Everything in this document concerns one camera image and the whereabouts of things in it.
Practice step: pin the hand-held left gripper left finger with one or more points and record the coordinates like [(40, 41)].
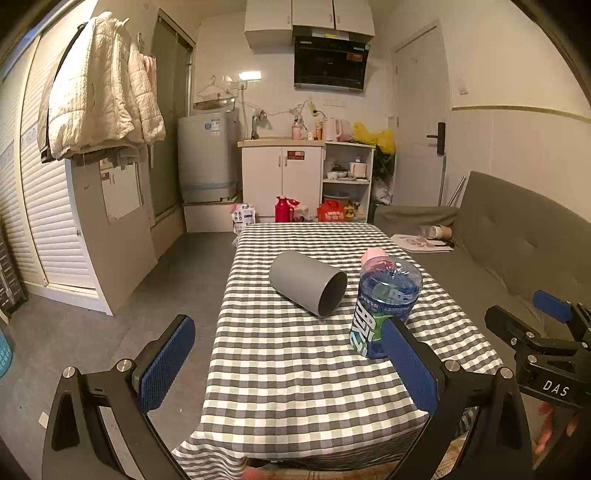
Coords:
[(166, 364)]

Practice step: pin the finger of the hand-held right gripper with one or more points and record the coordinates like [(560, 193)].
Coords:
[(517, 327), (551, 305)]

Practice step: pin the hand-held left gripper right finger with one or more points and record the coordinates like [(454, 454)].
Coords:
[(411, 364)]

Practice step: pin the grey cup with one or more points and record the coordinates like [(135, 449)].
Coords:
[(300, 277)]

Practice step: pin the person's right hand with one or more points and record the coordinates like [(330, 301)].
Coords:
[(551, 429)]

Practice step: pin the blue water bottle pink cap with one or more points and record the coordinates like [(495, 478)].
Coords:
[(383, 295)]

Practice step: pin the grey sofa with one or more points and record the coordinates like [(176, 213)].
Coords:
[(508, 230)]

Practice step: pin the grey white checkered tablecloth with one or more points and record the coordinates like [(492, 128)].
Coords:
[(286, 369)]

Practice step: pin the white booklet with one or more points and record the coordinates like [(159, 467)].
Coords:
[(415, 243)]

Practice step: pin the paper cups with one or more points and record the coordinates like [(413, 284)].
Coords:
[(438, 231)]

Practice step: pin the teal bin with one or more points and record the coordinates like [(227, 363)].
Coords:
[(3, 353)]

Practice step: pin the white pink printed package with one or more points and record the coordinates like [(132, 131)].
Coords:
[(242, 218)]

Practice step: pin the red shopping bag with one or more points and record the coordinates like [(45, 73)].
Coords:
[(330, 212)]

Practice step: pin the dark crate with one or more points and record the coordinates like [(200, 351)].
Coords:
[(9, 281)]

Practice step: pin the white open shelf unit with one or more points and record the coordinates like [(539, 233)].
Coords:
[(346, 184)]

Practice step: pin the red thermos jug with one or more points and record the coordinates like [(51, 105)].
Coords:
[(282, 211)]

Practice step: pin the white sink cabinet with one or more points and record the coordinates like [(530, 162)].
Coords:
[(277, 180)]

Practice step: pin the grey washing machine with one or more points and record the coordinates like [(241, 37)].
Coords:
[(207, 152)]

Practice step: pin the white louvered closet doors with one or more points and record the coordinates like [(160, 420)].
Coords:
[(41, 184)]

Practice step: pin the yellow plastic bag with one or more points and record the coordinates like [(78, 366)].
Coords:
[(376, 138)]

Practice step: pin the white door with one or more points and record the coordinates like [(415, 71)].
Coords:
[(420, 115)]

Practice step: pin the white electric kettle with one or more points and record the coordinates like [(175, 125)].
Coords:
[(330, 130)]

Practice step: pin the glass sliding door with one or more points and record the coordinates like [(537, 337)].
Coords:
[(168, 115)]

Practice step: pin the orange bottle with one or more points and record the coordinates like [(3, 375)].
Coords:
[(318, 131)]

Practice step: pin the metal faucet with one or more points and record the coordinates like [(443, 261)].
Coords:
[(256, 124)]

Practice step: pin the metal basin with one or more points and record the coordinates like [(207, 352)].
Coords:
[(214, 104)]

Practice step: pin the white quilted jacket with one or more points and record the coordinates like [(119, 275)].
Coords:
[(92, 92)]

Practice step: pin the pink hanging garment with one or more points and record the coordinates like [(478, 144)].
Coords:
[(150, 69)]

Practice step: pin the black range hood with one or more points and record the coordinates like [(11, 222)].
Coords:
[(330, 60)]

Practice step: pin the white wall cabinets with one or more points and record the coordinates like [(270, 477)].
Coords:
[(300, 18)]

